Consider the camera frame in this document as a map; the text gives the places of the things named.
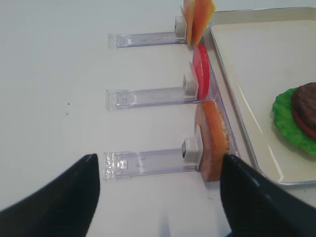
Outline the brown meat patty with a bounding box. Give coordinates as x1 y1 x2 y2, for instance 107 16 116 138
291 82 316 129

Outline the upright red tomato slice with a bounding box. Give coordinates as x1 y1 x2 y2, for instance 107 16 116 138
192 43 210 100

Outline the lettuce leaf on tray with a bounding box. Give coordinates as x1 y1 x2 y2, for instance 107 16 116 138
272 88 316 158

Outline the grey pusher block bun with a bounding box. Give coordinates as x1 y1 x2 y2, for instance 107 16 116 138
181 137 203 165

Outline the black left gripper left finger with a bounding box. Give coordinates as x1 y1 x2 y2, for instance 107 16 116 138
0 154 100 237

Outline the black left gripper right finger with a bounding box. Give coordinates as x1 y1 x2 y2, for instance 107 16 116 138
220 155 316 237

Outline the grey pusher block cheese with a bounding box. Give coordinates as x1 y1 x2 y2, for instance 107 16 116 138
174 16 187 38

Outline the upright top bun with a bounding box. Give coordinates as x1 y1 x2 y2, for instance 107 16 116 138
195 101 230 182

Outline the white metal tray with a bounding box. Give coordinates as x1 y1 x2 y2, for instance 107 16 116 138
210 7 316 185

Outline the clear tomato holder rail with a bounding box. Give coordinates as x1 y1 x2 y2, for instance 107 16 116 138
105 87 200 111

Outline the grey pusher block tomato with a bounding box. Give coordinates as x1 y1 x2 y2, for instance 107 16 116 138
182 72 198 97

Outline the clear cheese holder rail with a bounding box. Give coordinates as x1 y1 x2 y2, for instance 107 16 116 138
108 32 186 49

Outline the clear top bun rail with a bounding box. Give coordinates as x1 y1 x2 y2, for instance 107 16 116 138
103 149 198 181

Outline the orange cheese slice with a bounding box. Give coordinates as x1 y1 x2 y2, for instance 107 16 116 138
191 0 216 47

